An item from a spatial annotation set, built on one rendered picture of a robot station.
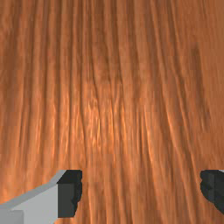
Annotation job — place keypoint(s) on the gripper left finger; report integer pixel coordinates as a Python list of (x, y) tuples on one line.
[(43, 201)]

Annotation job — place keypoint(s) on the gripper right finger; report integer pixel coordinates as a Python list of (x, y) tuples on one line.
[(214, 186)]

